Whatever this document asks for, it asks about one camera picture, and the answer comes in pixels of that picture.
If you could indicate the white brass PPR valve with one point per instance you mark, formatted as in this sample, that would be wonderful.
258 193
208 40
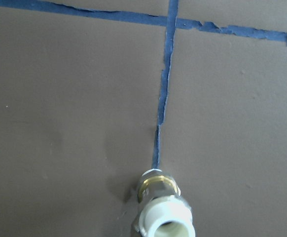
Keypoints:
162 211

